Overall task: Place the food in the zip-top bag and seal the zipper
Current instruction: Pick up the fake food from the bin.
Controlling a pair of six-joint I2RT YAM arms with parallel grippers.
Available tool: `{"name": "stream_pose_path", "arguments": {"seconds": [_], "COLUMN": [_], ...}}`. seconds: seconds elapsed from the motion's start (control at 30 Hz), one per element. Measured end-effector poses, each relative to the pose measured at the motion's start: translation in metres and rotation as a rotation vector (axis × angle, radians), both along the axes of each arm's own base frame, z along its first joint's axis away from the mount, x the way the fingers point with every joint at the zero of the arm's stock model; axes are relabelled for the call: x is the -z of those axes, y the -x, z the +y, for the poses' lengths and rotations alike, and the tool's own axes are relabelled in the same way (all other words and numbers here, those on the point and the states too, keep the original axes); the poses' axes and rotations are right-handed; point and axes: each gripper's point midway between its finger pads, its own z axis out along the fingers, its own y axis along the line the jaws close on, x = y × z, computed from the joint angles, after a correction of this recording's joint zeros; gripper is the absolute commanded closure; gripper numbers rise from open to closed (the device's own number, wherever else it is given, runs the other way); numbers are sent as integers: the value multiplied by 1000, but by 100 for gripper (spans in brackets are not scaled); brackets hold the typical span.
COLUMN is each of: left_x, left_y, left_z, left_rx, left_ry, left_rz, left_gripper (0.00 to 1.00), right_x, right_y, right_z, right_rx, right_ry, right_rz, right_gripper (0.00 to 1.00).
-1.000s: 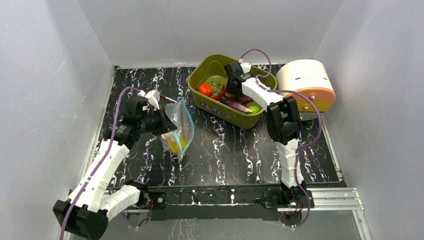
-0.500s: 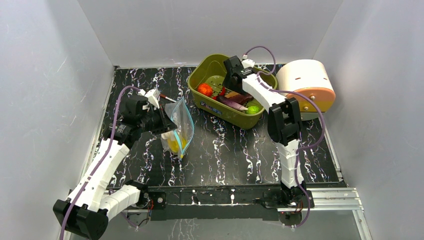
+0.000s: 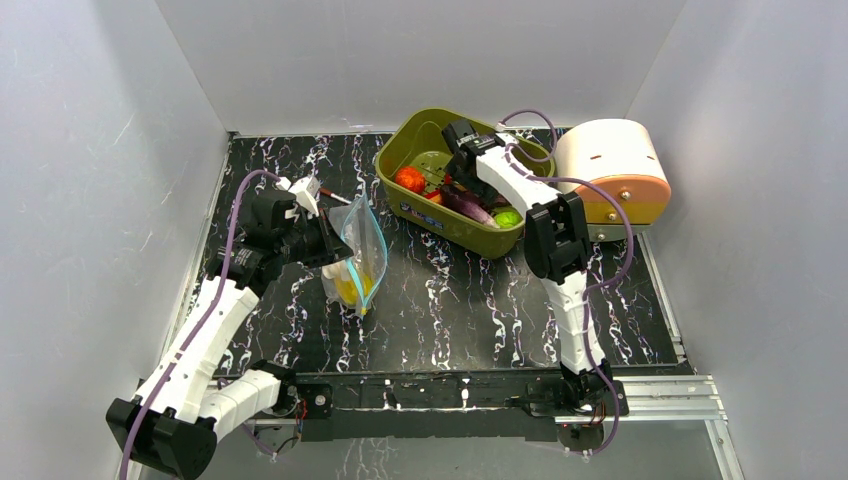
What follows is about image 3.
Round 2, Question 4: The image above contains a green toy lime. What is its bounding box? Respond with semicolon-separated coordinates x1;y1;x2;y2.
493;207;524;229

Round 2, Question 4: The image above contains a red orange toy tomato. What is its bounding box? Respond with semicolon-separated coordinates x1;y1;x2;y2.
394;166;428;195

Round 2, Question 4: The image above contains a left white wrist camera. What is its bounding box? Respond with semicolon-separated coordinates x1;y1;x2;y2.
274;176;320;216

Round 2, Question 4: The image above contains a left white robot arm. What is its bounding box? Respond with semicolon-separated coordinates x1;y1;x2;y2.
106;189;352;479

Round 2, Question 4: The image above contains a marker pen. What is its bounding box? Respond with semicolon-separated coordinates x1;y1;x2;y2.
319;188;352;205

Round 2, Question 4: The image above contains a white orange cylindrical container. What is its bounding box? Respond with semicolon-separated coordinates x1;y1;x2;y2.
554;119;672;234

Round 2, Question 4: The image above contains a clear zip top bag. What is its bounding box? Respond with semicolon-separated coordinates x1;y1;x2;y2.
321;195;388;318

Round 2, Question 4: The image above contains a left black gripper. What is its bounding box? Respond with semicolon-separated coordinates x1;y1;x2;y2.
277;208;354;269

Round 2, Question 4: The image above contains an olive green plastic basket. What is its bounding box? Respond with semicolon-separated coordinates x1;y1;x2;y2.
376;108;565;259

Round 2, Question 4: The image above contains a purple toy eggplant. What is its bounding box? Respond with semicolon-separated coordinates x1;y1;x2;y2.
439;185;500;229

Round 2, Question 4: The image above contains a yellow toy banana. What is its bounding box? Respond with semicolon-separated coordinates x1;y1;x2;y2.
334;275;373;309

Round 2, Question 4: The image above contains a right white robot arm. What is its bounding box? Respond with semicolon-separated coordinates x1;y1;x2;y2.
442;119;624;420

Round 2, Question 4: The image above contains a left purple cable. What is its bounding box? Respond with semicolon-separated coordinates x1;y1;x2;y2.
117;170;289;480

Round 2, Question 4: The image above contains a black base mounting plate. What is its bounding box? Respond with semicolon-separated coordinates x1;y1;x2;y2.
291;367;571;444

